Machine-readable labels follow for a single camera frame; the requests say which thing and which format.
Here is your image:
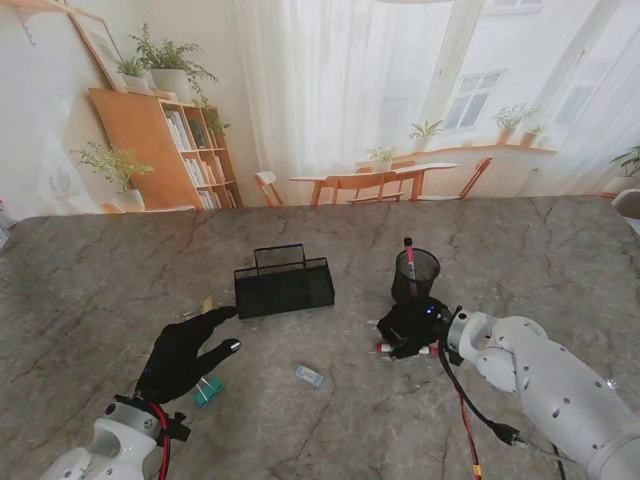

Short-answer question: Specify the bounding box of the teal binder clip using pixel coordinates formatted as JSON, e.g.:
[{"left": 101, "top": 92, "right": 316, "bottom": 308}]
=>
[{"left": 193, "top": 378, "right": 225, "bottom": 409}]

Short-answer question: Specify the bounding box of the printed room scene backdrop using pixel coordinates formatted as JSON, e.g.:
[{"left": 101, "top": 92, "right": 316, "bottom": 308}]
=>
[{"left": 0, "top": 0, "right": 640, "bottom": 219}]

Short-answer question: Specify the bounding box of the red black left arm cable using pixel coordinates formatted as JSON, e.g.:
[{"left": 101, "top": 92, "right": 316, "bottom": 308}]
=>
[{"left": 149, "top": 402, "right": 174, "bottom": 480}]

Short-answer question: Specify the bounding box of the black mesh desk organizer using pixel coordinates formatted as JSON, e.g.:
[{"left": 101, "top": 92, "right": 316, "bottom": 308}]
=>
[{"left": 233, "top": 243, "right": 336, "bottom": 320}]

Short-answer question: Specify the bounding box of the black mesh pen cup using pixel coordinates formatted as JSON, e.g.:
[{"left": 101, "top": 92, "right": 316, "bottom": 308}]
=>
[{"left": 390, "top": 248, "right": 442, "bottom": 305}]

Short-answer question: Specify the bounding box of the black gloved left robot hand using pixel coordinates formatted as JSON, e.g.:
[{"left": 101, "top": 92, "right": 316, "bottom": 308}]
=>
[{"left": 135, "top": 305, "right": 242, "bottom": 404}]

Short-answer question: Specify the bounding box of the red black right arm cable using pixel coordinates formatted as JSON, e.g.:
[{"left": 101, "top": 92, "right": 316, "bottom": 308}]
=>
[{"left": 437, "top": 344, "right": 566, "bottom": 480}]

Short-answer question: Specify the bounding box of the red capped white marker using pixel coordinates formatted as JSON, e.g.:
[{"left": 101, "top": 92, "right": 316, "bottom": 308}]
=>
[{"left": 375, "top": 341, "right": 439, "bottom": 357}]

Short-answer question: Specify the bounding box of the blue and white eraser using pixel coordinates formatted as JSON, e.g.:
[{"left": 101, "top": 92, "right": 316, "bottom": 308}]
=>
[{"left": 293, "top": 364, "right": 326, "bottom": 390}]

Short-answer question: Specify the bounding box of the red black arm cable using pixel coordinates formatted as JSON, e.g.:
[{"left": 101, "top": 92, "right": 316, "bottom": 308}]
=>
[
  {"left": 149, "top": 402, "right": 174, "bottom": 480},
  {"left": 437, "top": 344, "right": 566, "bottom": 480}
]

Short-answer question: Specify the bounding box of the yellow-green binder clip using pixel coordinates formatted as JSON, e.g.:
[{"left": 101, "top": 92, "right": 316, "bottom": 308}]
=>
[{"left": 179, "top": 296, "right": 216, "bottom": 317}]

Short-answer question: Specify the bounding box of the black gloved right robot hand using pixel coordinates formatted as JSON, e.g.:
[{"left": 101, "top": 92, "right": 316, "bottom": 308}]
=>
[{"left": 375, "top": 295, "right": 454, "bottom": 360}]

